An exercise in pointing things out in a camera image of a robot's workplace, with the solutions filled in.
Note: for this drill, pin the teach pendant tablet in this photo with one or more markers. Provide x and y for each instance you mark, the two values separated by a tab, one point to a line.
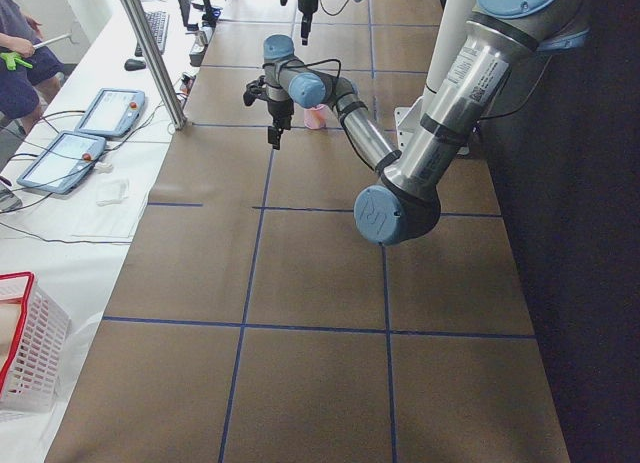
112	113
64	163

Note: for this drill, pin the pink mesh pen holder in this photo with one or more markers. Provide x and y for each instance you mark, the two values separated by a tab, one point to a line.
315	117

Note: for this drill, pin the red white plastic basket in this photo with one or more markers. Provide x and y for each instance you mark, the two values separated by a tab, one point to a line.
33	331

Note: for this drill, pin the black keyboard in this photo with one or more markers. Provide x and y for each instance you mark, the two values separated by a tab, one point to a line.
158	22

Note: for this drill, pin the near teach pendant tablet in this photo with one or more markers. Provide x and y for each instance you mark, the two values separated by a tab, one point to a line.
64	163

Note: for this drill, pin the far teach pendant tablet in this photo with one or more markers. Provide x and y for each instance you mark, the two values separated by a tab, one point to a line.
112	113

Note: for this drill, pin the aluminium frame post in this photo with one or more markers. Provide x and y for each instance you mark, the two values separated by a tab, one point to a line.
136	15

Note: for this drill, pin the black computer mouse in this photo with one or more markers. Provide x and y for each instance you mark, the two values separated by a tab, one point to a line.
134	65

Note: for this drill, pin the seated man in blue shirt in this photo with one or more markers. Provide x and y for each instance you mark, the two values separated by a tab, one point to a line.
36	74

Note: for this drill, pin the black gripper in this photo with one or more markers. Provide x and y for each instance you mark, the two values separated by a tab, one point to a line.
278	111
305	6

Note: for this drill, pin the computer monitor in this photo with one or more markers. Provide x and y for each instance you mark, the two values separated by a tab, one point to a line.
209	14

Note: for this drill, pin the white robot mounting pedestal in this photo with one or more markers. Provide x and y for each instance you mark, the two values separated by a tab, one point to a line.
450	39

